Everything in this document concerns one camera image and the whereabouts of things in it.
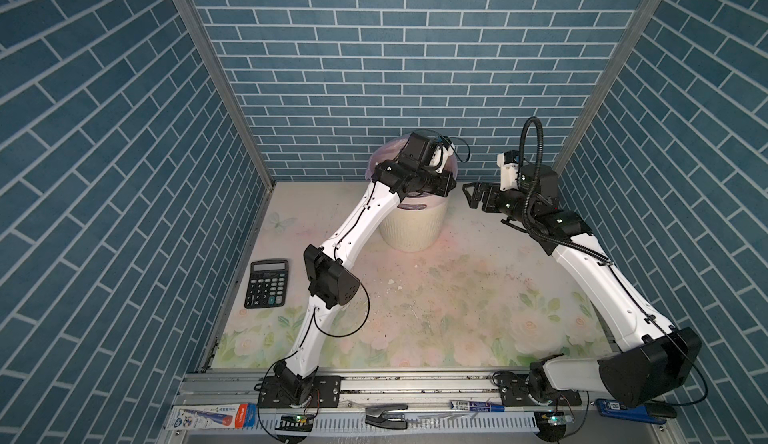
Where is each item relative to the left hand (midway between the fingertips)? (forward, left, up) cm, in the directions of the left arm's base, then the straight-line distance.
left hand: (455, 183), depth 80 cm
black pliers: (-49, +18, -28) cm, 60 cm away
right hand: (-3, -4, +3) cm, 6 cm away
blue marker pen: (-48, -2, -28) cm, 55 cm away
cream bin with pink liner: (-4, +10, -12) cm, 16 cm away
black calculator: (-15, +56, -29) cm, 65 cm away
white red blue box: (-48, +60, -29) cm, 82 cm away
